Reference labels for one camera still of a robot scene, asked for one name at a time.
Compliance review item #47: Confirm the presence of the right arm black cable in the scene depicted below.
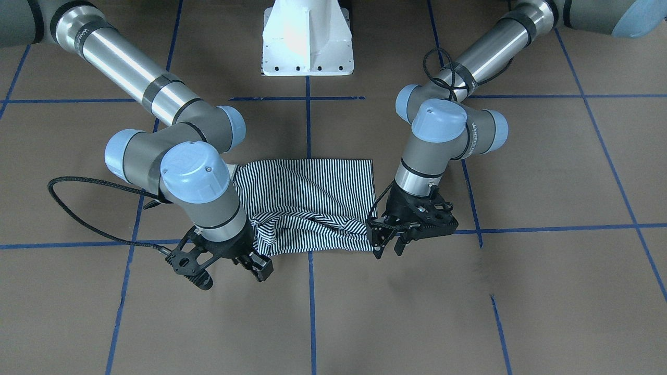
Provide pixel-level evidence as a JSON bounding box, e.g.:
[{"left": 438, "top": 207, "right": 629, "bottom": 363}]
[{"left": 48, "top": 176, "right": 172, "bottom": 253}]

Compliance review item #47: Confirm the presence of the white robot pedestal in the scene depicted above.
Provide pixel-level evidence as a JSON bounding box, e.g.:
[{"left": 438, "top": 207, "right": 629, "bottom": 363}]
[{"left": 261, "top": 1, "right": 355, "bottom": 77}]

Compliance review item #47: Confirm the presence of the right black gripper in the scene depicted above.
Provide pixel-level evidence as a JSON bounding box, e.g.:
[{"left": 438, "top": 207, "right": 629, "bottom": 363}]
[{"left": 201, "top": 229, "right": 274, "bottom": 282}]

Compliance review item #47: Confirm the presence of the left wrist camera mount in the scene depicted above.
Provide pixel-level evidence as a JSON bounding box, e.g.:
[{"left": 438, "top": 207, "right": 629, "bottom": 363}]
[{"left": 410, "top": 187, "right": 459, "bottom": 240}]

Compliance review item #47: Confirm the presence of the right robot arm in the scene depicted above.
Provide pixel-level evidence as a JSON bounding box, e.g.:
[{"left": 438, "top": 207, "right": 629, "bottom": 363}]
[{"left": 2, "top": 1, "right": 273, "bottom": 290}]

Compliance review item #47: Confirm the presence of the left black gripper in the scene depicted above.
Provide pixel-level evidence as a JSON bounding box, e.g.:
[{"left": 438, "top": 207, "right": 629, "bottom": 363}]
[{"left": 366, "top": 185, "right": 438, "bottom": 259}]

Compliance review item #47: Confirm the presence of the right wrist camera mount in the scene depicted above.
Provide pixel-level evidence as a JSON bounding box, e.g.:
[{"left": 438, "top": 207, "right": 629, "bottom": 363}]
[{"left": 165, "top": 226, "right": 214, "bottom": 291}]

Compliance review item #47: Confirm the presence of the striped polo shirt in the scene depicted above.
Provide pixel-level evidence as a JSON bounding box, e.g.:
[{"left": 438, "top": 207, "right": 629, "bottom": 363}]
[{"left": 233, "top": 159, "right": 376, "bottom": 256}]

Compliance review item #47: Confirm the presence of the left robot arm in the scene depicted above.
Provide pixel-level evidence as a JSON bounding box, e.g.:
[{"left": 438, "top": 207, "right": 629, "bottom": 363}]
[{"left": 365, "top": 1, "right": 665, "bottom": 259}]

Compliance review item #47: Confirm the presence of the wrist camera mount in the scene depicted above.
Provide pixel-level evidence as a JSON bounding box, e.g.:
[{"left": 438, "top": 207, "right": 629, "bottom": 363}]
[
  {"left": 165, "top": 226, "right": 214, "bottom": 291},
  {"left": 410, "top": 187, "right": 459, "bottom": 240}
]

